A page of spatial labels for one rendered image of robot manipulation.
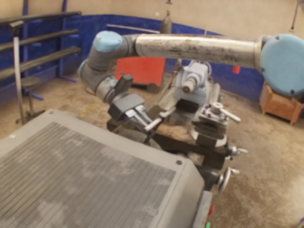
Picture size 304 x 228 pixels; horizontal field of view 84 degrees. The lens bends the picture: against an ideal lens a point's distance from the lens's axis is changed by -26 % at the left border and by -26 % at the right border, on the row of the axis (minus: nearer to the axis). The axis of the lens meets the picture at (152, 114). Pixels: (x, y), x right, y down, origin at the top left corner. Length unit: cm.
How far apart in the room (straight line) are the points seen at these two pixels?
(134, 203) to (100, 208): 6
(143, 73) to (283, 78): 380
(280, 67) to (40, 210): 49
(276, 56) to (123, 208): 39
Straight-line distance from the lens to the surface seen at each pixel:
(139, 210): 38
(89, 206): 38
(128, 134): 77
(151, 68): 408
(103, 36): 72
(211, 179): 138
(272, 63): 42
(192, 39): 65
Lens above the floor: 164
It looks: 28 degrees down
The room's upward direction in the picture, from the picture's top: 10 degrees clockwise
